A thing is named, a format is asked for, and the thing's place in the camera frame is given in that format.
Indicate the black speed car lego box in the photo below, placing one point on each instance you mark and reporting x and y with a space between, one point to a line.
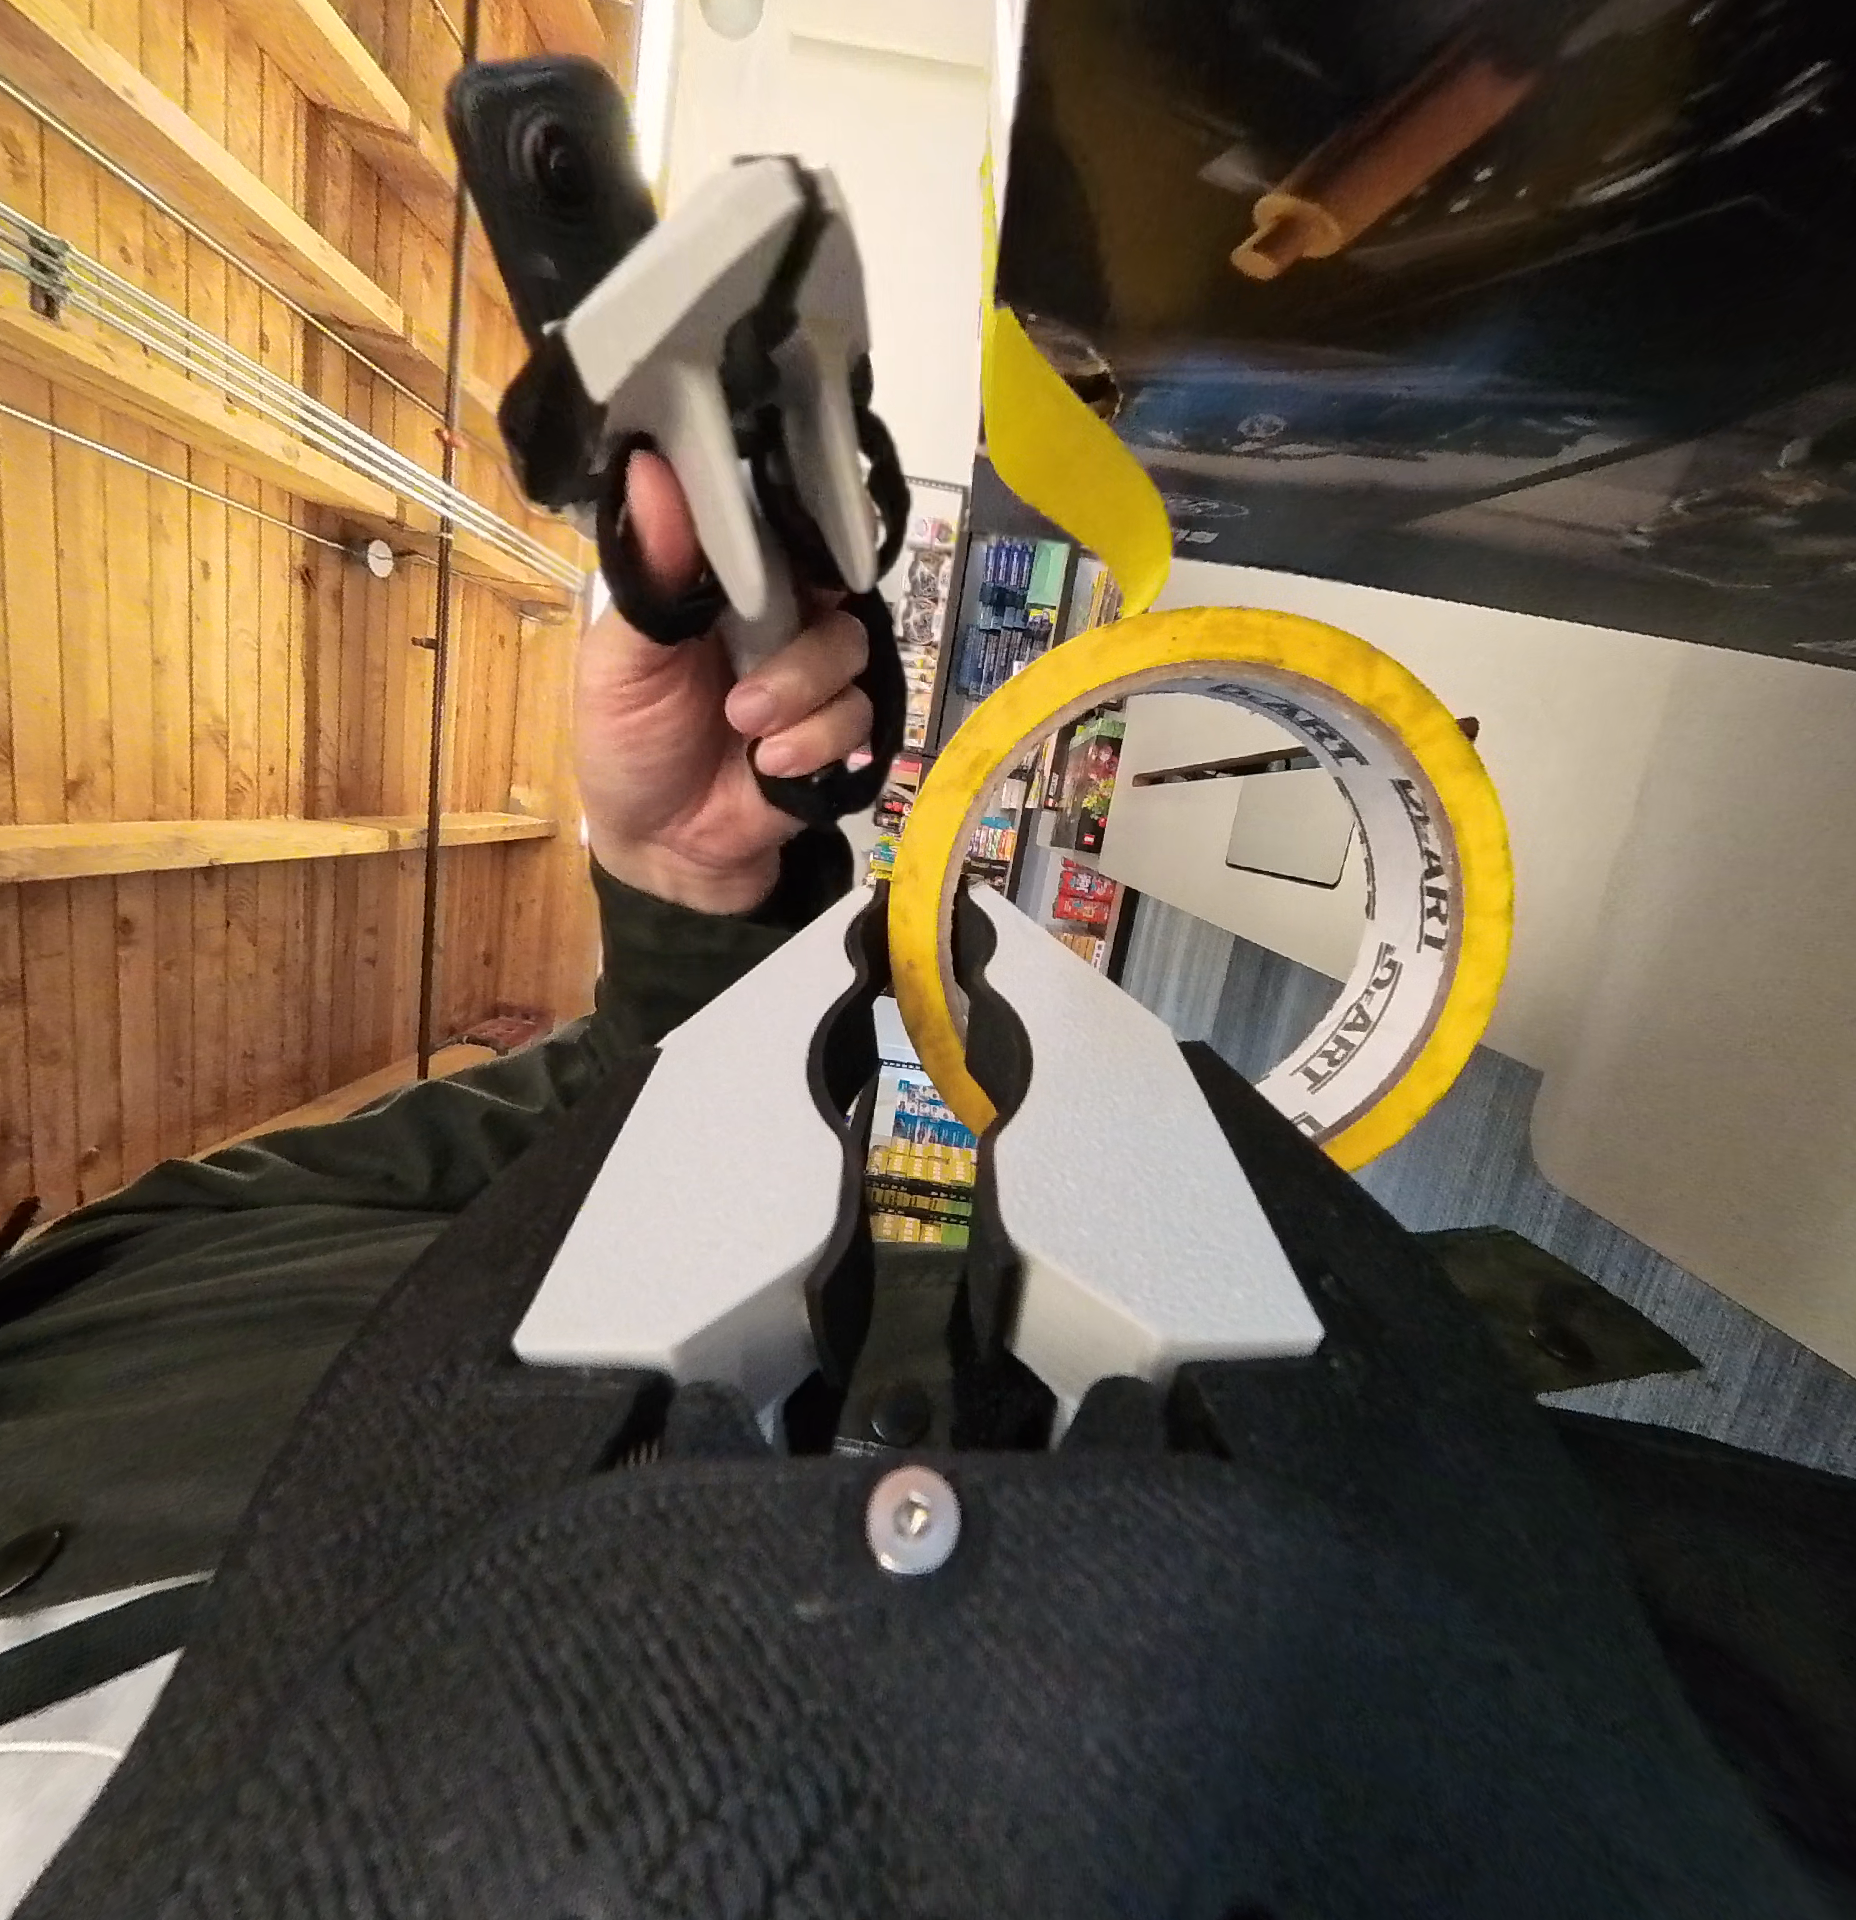
1469 300

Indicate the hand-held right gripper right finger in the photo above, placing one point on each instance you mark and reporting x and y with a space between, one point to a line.
1153 1200

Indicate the person's left hand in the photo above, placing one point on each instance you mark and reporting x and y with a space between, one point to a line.
674 780

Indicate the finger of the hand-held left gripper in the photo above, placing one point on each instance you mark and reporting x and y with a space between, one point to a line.
674 300
838 374

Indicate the rows of small yellow boxes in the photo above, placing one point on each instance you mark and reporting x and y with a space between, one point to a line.
913 1185

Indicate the yellow tape roll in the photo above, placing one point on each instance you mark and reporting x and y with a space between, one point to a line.
1212 645

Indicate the round white ceiling sensor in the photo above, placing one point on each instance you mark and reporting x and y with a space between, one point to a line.
372 556

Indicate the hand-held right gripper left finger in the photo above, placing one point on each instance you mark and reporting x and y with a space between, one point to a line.
674 1230

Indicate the person's black jacket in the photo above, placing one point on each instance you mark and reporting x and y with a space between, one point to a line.
1738 1618

